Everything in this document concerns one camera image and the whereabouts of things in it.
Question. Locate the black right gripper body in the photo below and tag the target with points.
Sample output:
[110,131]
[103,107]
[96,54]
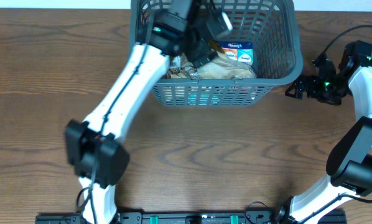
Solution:
[330,89]

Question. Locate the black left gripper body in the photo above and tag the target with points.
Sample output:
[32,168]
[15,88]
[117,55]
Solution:
[193,48]

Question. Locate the beige snack pouch with window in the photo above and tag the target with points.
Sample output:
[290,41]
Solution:
[180,67]

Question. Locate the white resealable pouch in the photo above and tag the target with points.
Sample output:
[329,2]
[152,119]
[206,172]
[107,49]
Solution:
[224,68]

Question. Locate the Kleenex tissue multipack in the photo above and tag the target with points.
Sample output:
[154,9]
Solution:
[240,51]

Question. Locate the teal wipes packet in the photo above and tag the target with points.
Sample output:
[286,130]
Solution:
[204,97]

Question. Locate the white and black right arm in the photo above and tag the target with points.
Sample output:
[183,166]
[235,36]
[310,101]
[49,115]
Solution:
[349,165]

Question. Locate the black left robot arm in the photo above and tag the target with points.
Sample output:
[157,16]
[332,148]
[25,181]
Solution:
[95,146]

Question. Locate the grey plastic laundry basket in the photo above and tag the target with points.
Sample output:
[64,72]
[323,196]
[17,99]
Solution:
[270,25]

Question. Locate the black mounting rail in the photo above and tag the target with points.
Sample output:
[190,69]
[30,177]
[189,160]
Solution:
[163,218]

